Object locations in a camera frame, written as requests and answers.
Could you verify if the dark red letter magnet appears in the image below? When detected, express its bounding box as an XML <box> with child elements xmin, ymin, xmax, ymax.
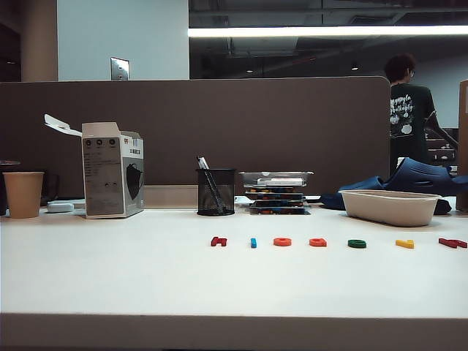
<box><xmin>438</xmin><ymin>237</ymin><xmax>468</xmax><ymax>249</ymax></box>

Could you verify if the clear plastic tray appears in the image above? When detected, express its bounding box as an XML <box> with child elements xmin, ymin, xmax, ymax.
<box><xmin>238</xmin><ymin>170</ymin><xmax>314</xmax><ymax>189</ymax></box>

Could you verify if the black mesh pen holder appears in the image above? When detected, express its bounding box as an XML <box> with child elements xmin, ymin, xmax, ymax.
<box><xmin>195</xmin><ymin>167</ymin><xmax>238</xmax><ymax>216</ymax></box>

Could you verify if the black white pen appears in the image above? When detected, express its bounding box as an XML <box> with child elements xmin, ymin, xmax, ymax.
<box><xmin>196</xmin><ymin>155</ymin><xmax>227</xmax><ymax>214</ymax></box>

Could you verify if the brown desk partition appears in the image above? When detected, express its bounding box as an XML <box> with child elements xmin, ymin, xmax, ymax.
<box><xmin>0</xmin><ymin>75</ymin><xmax>392</xmax><ymax>211</ymax></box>

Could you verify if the blue foam slipper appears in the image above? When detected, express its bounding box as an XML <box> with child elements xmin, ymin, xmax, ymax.
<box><xmin>383</xmin><ymin>156</ymin><xmax>468</xmax><ymax>197</ymax></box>
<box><xmin>320</xmin><ymin>175</ymin><xmax>388</xmax><ymax>211</ymax></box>

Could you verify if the white grey mask box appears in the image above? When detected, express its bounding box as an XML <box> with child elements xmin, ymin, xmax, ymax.
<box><xmin>43</xmin><ymin>113</ymin><xmax>146</xmax><ymax>219</ymax></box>

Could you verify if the beige oval tray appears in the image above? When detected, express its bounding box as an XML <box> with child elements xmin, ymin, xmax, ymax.
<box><xmin>339</xmin><ymin>189</ymin><xmax>442</xmax><ymax>227</ymax></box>

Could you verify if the long ceiling light strip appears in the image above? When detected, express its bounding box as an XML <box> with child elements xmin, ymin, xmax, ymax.
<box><xmin>188</xmin><ymin>24</ymin><xmax>468</xmax><ymax>37</ymax></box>

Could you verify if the small white case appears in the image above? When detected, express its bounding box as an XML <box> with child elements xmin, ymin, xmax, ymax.
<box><xmin>46</xmin><ymin>201</ymin><xmax>76</xmax><ymax>214</ymax></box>

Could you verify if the black mug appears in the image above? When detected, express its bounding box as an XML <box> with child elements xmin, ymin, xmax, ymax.
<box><xmin>39</xmin><ymin>172</ymin><xmax>60</xmax><ymax>205</ymax></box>

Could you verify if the person in green shirt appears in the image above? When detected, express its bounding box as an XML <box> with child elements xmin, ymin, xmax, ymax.
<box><xmin>383</xmin><ymin>53</ymin><xmax>438</xmax><ymax>176</ymax></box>

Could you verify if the dark background shelf unit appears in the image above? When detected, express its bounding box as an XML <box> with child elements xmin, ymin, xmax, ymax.
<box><xmin>426</xmin><ymin>127</ymin><xmax>461</xmax><ymax>173</ymax></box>

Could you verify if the brown paper cup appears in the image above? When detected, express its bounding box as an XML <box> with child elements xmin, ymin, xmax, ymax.
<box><xmin>2</xmin><ymin>171</ymin><xmax>45</xmax><ymax>219</ymax></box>

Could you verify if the metal wall switch plate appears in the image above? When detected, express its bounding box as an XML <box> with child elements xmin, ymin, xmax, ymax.
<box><xmin>110</xmin><ymin>56</ymin><xmax>130</xmax><ymax>80</ymax></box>

